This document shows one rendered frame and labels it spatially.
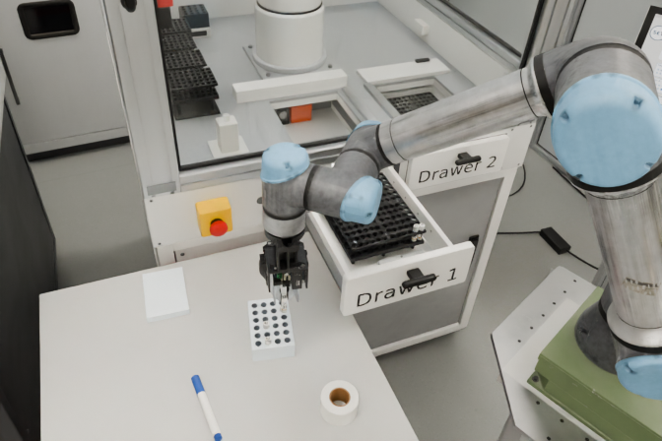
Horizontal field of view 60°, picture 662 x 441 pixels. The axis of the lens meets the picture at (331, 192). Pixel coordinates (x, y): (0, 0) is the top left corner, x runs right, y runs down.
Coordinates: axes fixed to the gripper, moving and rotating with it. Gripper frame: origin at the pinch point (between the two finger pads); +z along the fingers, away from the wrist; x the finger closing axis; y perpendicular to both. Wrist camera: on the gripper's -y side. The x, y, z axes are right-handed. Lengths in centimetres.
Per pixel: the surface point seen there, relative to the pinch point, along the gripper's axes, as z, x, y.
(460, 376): 87, 65, -28
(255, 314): 8.4, -5.7, -2.0
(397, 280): -1.9, 22.7, 1.7
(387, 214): -3.2, 25.4, -16.6
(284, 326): 8.4, -0.2, 1.8
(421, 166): -2, 39, -34
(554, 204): 87, 145, -111
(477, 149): -4, 55, -37
